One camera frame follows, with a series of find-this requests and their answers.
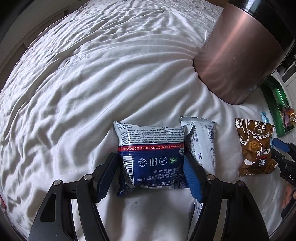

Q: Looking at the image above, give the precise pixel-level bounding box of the light blue bar packet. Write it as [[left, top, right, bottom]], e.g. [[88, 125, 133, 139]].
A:
[[261, 112, 270, 123]]

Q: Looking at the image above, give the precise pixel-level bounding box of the brown snack bag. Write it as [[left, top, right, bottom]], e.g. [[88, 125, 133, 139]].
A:
[[234, 118, 277, 177]]

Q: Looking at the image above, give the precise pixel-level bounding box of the colourful candy bag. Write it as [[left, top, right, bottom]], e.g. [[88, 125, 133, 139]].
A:
[[280, 105, 295, 133]]

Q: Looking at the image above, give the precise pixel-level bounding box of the copper black electric kettle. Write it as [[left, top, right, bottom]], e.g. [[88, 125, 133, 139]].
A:
[[194, 1, 295, 105]]

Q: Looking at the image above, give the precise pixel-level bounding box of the green tray box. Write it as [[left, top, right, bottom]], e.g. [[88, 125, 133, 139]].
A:
[[264, 76, 294, 137]]

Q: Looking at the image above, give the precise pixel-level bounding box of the white wafer bar packet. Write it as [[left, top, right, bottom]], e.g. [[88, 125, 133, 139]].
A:
[[180, 116, 216, 238]]

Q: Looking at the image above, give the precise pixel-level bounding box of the blue white snack packet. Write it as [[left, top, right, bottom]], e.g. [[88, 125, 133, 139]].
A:
[[113, 121, 188, 197]]

